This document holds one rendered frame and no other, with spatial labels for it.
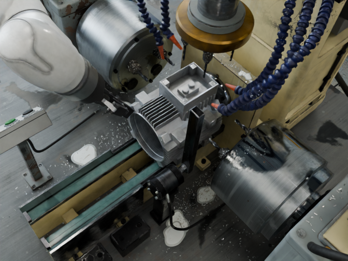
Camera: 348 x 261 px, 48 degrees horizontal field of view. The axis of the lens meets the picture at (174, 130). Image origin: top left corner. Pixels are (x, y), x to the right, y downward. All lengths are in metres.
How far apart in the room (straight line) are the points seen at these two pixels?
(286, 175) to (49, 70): 0.54
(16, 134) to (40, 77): 0.37
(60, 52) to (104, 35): 0.47
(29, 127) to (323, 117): 1.01
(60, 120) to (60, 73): 0.69
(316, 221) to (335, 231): 0.04
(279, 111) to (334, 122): 0.36
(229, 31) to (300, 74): 0.29
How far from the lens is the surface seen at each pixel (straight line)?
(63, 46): 0.73
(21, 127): 1.07
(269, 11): 1.10
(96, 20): 1.21
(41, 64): 0.71
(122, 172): 1.22
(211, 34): 0.89
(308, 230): 0.87
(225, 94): 1.13
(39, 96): 1.49
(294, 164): 0.93
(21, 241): 1.23
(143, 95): 1.09
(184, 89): 1.03
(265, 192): 0.92
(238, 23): 0.90
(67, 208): 1.17
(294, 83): 1.13
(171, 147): 1.03
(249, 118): 1.13
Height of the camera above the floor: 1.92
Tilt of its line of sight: 55 degrees down
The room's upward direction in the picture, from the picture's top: 7 degrees clockwise
